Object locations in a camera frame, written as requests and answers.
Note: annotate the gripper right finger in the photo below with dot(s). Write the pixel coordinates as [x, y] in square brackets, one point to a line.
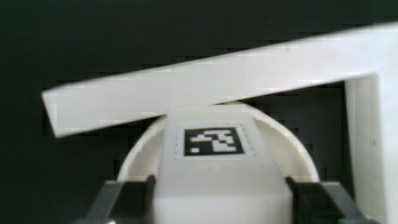
[324, 205]

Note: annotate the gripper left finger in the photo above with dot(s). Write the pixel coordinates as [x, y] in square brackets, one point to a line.
[122, 205]

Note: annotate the white stool leg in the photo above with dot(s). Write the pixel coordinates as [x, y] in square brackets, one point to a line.
[219, 185]

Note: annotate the white round stool seat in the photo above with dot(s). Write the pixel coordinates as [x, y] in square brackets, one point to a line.
[287, 149]

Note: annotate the white U-shaped fence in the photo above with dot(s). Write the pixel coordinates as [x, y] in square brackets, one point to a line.
[349, 57]

